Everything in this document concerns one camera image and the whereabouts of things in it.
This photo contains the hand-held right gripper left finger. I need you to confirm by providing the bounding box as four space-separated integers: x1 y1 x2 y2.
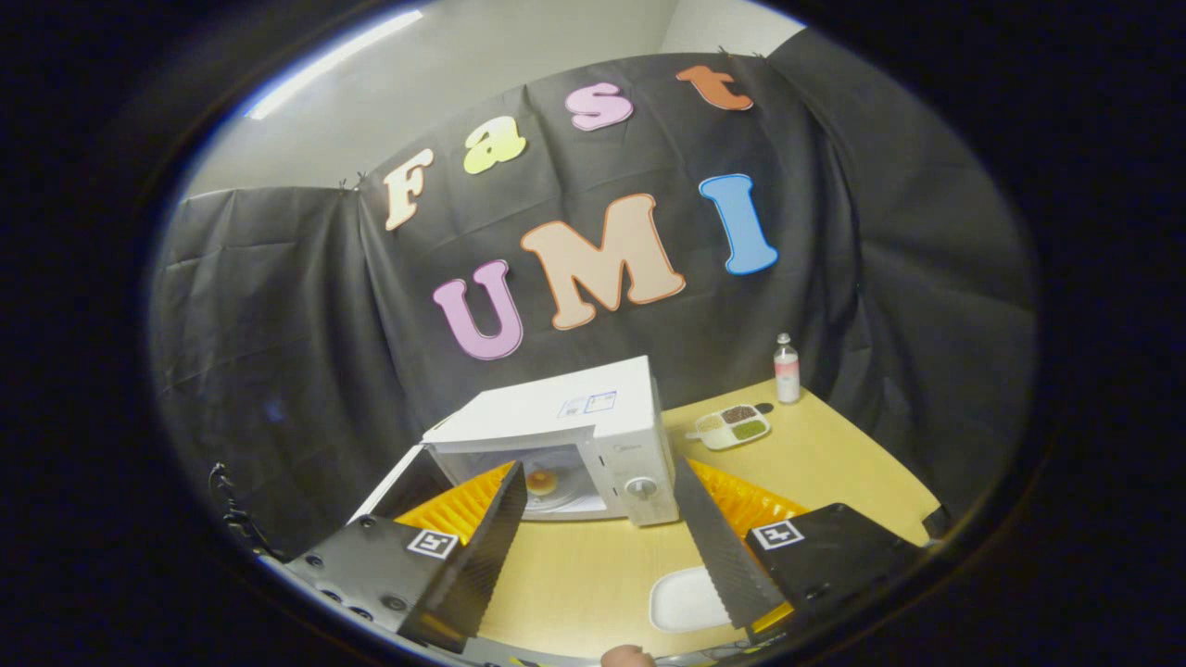
285 460 529 654

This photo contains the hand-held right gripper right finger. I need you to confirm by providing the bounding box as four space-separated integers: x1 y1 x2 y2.
674 457 927 645

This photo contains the white microwave oven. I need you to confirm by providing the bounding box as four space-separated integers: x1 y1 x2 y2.
347 356 682 527

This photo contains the white square plate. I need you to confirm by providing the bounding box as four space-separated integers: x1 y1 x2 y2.
649 567 733 634

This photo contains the white divided snack tray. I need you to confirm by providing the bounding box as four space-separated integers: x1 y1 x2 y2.
686 403 772 452

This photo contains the clear bottle pink label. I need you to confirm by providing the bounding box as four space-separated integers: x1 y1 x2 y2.
774 333 801 405

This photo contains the black backdrop cloth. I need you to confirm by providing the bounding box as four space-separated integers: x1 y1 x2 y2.
148 28 1039 561

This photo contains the black cable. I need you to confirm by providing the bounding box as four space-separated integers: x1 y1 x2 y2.
208 463 279 561

